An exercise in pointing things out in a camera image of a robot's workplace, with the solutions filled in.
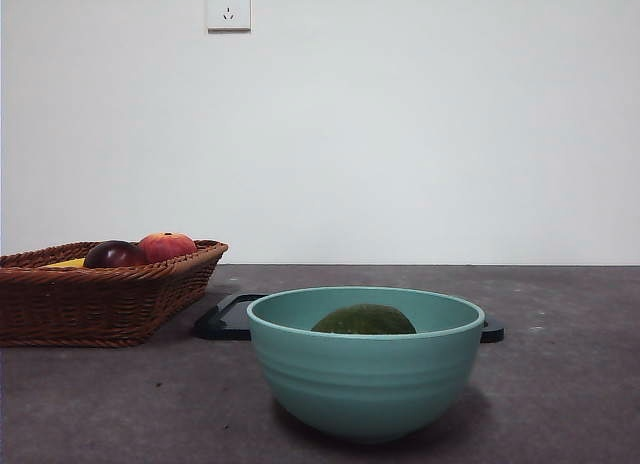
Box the green avocado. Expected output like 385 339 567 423
310 303 417 336

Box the dark red plum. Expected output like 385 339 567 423
82 240 149 269

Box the brown wicker basket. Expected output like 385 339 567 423
0 239 230 349

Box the yellow banana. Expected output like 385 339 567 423
39 257 87 270

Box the red orange peach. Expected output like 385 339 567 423
137 231 198 264

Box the teal bowl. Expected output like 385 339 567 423
246 285 487 445

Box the dark rectangular tray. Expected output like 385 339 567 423
193 292 505 343

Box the white wall power outlet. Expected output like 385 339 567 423
207 0 252 34

